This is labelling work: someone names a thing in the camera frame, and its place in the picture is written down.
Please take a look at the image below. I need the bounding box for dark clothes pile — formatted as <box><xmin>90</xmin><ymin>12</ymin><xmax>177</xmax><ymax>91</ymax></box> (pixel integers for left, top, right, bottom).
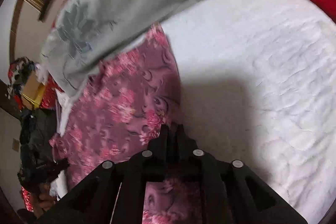
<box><xmin>18</xmin><ymin>109</ymin><xmax>70</xmax><ymax>195</ymax></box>

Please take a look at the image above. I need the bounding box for cardboard box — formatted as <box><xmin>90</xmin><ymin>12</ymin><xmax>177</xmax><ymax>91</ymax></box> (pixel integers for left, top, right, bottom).
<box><xmin>21</xmin><ymin>72</ymin><xmax>46</xmax><ymax>110</ymax></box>

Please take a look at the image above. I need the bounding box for purple floral fleece garment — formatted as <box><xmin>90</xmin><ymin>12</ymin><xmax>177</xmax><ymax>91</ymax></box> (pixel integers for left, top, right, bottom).
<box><xmin>49</xmin><ymin>25</ymin><xmax>203</xmax><ymax>224</ymax></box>

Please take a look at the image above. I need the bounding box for white quilted bedspread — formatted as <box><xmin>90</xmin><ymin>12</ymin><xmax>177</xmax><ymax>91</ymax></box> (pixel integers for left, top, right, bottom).
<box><xmin>162</xmin><ymin>0</ymin><xmax>335</xmax><ymax>223</ymax></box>

